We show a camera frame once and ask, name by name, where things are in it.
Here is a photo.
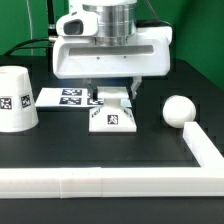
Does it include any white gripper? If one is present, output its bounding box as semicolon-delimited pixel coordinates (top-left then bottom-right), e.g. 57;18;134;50
53;11;172;100

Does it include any white lamp base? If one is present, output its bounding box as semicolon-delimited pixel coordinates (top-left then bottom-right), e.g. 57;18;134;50
89;87;137;132

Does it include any white lamp bulb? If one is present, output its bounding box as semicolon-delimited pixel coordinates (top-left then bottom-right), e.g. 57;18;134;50
162;95;196;128

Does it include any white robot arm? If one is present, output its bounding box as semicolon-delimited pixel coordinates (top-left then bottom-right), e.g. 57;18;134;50
53;0;173;98

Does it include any white lamp shade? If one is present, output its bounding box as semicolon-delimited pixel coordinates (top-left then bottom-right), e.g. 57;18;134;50
0;66;38;132

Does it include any white marker sheet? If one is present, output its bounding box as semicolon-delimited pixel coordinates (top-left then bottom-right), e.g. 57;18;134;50
35;87;131;108

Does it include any white L-shaped fence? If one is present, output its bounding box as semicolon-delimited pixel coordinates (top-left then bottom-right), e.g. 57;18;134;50
0;122;224;199

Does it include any black cable connector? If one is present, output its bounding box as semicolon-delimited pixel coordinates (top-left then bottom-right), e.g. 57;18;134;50
46;0;57;59

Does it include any black cable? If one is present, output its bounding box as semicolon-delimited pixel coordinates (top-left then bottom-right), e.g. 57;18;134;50
3;37;54;57

